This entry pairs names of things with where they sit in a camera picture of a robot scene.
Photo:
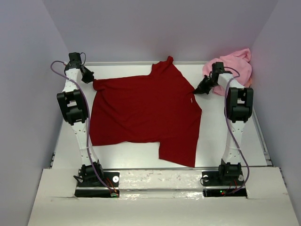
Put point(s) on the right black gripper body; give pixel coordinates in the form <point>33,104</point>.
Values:
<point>207,85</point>

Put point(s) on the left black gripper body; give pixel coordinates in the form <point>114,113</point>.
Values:
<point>87,76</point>

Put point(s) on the red t shirt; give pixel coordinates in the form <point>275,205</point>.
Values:
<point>158,107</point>

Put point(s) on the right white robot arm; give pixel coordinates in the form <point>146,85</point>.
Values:
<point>238,108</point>

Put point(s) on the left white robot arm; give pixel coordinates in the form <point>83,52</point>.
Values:
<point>75,111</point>

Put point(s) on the pink t shirt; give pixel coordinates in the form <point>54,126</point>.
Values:
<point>239,60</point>

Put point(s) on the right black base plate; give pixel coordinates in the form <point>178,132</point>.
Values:
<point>216,186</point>

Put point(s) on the metal rail at front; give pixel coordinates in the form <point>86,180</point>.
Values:
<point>166,168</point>

